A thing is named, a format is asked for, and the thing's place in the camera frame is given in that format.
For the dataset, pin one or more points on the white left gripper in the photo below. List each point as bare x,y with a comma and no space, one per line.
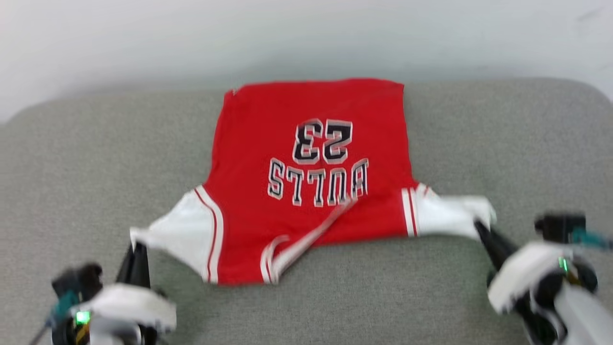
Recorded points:
124,306

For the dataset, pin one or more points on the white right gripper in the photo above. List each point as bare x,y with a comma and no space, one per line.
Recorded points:
527,273

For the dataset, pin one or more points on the red basketball jersey number 23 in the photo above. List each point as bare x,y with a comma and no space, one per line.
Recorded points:
297,153

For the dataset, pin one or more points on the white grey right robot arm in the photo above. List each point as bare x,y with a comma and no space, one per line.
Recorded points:
574,311

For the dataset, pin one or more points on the grey fabric sofa cushion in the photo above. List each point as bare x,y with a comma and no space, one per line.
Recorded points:
96,167

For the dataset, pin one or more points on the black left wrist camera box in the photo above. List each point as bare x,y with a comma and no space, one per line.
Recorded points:
76,282

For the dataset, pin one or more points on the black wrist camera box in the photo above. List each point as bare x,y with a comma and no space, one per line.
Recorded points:
560,227
76,282

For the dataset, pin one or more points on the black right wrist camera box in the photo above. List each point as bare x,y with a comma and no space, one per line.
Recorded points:
560,227

